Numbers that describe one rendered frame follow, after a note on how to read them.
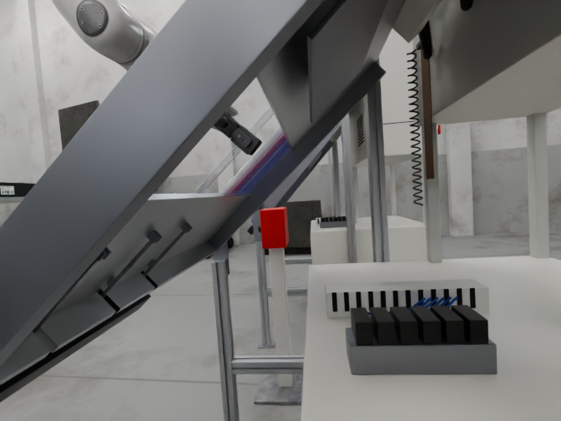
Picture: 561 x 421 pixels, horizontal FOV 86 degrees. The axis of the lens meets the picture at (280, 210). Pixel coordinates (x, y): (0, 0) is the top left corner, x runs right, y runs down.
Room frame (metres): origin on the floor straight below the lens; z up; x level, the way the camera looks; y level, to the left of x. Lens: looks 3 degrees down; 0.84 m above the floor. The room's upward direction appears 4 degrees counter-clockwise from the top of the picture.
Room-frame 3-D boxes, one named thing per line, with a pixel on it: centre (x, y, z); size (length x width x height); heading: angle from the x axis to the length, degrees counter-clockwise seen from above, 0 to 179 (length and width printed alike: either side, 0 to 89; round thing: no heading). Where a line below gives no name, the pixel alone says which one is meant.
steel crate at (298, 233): (4.50, -0.17, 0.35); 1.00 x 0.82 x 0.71; 168
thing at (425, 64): (0.77, -0.38, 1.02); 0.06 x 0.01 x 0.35; 174
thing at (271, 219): (1.28, 0.03, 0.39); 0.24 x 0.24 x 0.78; 84
